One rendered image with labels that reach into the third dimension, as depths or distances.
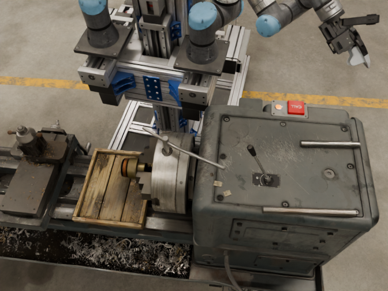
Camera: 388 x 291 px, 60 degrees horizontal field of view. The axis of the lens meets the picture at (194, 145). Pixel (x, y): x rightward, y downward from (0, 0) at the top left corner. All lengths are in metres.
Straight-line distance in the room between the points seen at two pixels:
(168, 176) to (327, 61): 2.55
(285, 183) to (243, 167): 0.15
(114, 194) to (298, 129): 0.83
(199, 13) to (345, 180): 0.85
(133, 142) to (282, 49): 1.76
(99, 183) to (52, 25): 2.66
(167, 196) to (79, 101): 2.05
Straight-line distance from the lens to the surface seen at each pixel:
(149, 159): 1.32
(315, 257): 1.51
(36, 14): 4.23
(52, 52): 3.68
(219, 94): 2.72
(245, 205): 1.09
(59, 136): 1.70
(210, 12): 1.47
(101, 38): 1.70
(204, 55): 1.55
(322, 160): 1.23
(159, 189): 1.20
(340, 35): 1.24
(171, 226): 1.48
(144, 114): 2.63
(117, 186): 1.57
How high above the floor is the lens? 2.26
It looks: 57 degrees down
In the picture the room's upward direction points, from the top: 2 degrees counter-clockwise
